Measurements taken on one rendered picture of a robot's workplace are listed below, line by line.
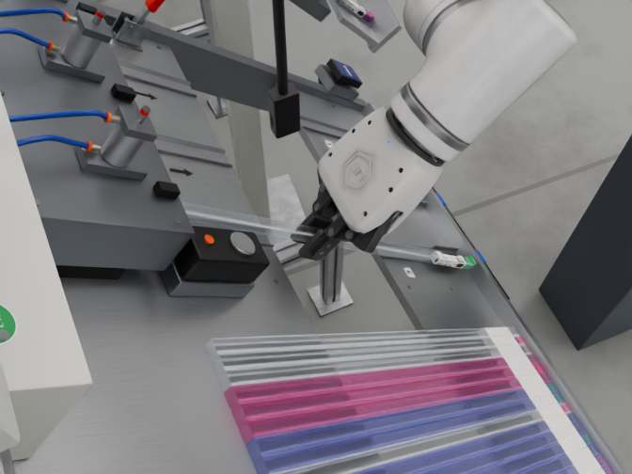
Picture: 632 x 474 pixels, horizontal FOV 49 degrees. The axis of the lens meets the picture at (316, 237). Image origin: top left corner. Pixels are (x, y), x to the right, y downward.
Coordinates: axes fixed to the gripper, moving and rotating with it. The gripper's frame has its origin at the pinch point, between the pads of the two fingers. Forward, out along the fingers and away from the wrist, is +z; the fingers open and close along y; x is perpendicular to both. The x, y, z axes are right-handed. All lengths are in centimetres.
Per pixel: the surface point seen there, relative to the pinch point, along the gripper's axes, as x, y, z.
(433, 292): 18.7, 4.7, 0.0
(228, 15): 18, -61, 6
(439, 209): 29.9, -9.8, -2.8
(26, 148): -33.7, 2.4, -3.2
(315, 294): 75, -42, 52
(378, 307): 85, -33, 44
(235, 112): 35, -62, 24
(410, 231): 21.8, -5.5, -0.4
